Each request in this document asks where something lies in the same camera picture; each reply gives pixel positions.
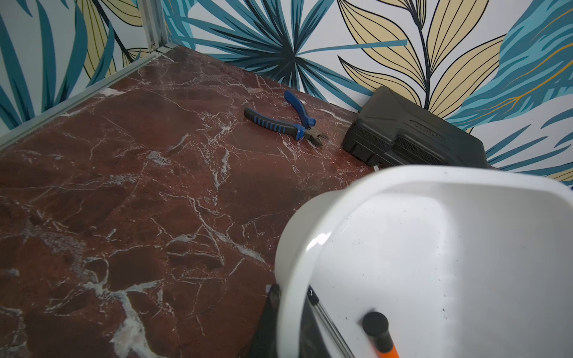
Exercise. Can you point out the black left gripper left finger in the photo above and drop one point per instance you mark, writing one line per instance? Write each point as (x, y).
(264, 341)

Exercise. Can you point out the aluminium frame post left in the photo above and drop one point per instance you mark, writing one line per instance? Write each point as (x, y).
(153, 20)

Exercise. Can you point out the slim black orange screwdriver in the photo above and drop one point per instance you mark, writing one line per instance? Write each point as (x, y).
(376, 327)

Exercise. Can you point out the black yellow screwdriver in box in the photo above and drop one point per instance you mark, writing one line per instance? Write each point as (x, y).
(329, 323)

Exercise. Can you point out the blue black cutting pliers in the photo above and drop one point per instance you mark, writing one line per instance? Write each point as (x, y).
(305, 130)

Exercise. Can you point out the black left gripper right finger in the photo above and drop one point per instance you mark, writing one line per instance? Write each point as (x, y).
(311, 343)

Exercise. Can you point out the black plastic tool case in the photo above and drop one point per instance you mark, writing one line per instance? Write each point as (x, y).
(391, 130)

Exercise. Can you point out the white plastic storage box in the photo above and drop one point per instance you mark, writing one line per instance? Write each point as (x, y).
(463, 263)

